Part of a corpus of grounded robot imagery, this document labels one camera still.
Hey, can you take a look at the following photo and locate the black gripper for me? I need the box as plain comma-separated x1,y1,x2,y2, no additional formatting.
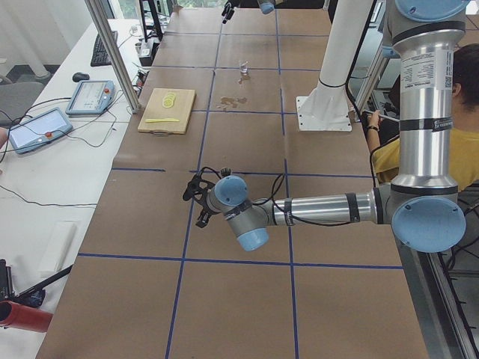
183,174,217,228
222,0,236,19

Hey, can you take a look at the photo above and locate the steel jigger measuring cup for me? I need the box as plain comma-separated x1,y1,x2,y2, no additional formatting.
220,168,232,178

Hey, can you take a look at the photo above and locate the clear glass beaker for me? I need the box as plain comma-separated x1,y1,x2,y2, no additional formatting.
239,61,248,75

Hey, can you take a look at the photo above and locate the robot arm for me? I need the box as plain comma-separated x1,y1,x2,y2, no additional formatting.
222,0,275,24
183,1,467,253

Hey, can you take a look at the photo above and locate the yellow plastic knife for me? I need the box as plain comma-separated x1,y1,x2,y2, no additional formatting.
144,117,180,123

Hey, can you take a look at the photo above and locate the wooden cutting board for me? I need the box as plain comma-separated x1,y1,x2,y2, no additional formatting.
138,88,195,135

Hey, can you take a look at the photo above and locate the black keyboard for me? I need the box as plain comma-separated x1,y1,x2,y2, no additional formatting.
91,34,111,67

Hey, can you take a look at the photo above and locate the black computer mouse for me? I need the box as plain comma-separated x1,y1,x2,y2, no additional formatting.
72,72,90,83

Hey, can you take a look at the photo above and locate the teach pendant with red button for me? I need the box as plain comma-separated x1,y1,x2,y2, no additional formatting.
9,108,73,155

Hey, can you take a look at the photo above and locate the red cylinder bottle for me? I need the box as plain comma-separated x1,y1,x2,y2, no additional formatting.
1,301,53,333

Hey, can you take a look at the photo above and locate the person in yellow shirt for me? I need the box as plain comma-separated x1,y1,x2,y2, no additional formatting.
366,43,478,191

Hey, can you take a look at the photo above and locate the aluminium frame post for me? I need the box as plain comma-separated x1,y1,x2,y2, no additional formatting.
85,0,141,114

